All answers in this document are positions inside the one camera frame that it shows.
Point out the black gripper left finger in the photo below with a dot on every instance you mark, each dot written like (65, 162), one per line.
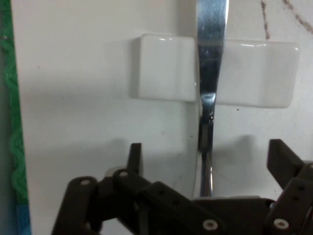
(127, 195)

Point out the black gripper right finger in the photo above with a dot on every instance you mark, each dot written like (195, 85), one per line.
(291, 186)

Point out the silver table knife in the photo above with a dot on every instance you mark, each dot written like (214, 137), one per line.
(210, 73)

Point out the blue foam mat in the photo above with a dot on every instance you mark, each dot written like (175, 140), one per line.
(23, 219)

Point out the white ceramic cutlery rest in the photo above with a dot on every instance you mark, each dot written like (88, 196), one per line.
(166, 71)

